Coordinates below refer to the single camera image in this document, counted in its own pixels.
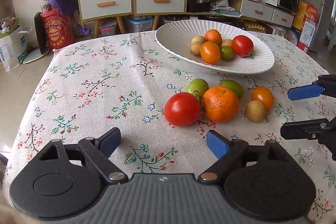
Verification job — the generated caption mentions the floral tablecloth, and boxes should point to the floral tablecloth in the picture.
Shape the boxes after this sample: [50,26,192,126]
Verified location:
[3,31,336,224]

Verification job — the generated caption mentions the green tomato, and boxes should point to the green tomato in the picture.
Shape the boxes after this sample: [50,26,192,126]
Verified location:
[219,79,244,100]
[184,79,209,98]
[220,46,235,61]

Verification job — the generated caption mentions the long wooden sideboard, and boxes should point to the long wooden sideboard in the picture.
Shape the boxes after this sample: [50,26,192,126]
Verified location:
[185,0,296,29]

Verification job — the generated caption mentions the black upright panel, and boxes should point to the black upright panel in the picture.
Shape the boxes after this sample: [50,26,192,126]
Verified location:
[23,12,51,64]

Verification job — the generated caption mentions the red tomato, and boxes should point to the red tomato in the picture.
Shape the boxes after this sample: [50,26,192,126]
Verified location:
[231,35,255,59]
[164,92,201,127]

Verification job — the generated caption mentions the yellow egg carton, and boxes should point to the yellow egg carton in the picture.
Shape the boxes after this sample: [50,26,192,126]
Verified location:
[243,20,265,32]

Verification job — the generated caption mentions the black box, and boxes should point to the black box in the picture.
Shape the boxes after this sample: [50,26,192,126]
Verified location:
[188,0,212,13]

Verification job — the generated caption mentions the orange cardboard box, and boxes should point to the orange cardboard box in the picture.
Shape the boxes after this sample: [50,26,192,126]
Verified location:
[293,1,319,53]

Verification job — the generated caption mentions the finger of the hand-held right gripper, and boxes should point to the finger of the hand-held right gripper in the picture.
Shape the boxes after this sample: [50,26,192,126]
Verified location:
[280,118,336,145]
[287,74,336,101]

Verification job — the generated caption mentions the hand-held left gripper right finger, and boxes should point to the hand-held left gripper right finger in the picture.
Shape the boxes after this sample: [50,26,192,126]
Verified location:
[197,130,289,184]

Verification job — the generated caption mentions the white paper bag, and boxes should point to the white paper bag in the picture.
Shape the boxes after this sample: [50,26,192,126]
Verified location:
[0,26,30,72]

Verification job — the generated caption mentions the mandarin orange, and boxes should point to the mandarin orange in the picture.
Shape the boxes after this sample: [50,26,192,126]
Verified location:
[204,29,222,46]
[202,85,240,123]

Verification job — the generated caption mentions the red snack bucket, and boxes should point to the red snack bucket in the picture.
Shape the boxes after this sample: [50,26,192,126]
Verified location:
[40,9,76,50]

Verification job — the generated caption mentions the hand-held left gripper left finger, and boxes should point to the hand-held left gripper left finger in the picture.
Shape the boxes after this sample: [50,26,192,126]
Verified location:
[34,127,129,184]

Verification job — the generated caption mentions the white ribbed plate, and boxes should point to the white ribbed plate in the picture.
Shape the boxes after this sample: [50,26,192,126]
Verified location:
[155,20,275,75]

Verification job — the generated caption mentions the orange tomato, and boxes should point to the orange tomato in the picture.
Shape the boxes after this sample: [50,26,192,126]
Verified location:
[251,86,274,110]
[200,42,221,65]

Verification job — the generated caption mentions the clear storage box blue lid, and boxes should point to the clear storage box blue lid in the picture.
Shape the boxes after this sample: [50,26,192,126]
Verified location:
[125,17,154,33]

